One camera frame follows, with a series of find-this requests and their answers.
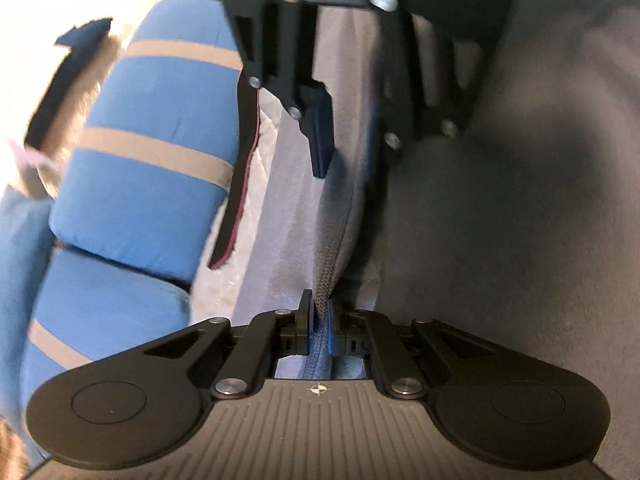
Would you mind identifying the right blue striped pillow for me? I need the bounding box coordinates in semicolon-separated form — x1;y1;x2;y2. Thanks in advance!
49;0;242;283

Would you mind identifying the black strap with red edge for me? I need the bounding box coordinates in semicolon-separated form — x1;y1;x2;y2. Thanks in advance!
207;71;263;271

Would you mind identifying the left blue striped pillow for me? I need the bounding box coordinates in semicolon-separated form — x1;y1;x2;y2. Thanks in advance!
1;188;189;467

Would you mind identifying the grey-blue fleece jacket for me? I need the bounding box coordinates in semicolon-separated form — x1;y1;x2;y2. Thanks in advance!
232;0;639;479

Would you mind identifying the blue striped pillow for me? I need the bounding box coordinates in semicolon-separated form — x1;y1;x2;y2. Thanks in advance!
49;0;242;283
1;188;189;467

